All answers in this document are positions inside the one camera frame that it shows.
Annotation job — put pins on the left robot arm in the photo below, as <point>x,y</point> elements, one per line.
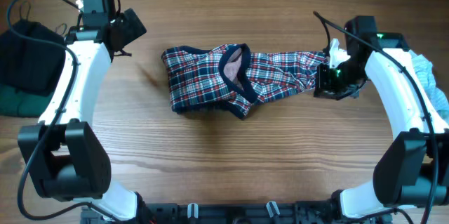
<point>63,156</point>

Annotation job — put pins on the black folded garment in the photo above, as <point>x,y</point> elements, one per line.
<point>30,66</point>

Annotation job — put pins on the light blue striped garment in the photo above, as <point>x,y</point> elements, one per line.
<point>424,71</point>

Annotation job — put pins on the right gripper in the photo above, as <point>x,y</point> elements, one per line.
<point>323,88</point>

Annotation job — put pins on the green folded garment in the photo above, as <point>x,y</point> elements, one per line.
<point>16,103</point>

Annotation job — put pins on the red blue plaid garment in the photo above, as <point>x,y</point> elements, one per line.
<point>231,77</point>

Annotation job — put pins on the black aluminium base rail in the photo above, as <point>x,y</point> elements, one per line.
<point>271,212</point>

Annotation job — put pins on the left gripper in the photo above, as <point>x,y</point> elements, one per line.
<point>132,28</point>

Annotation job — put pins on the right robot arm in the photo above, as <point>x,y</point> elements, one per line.
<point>413,172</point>

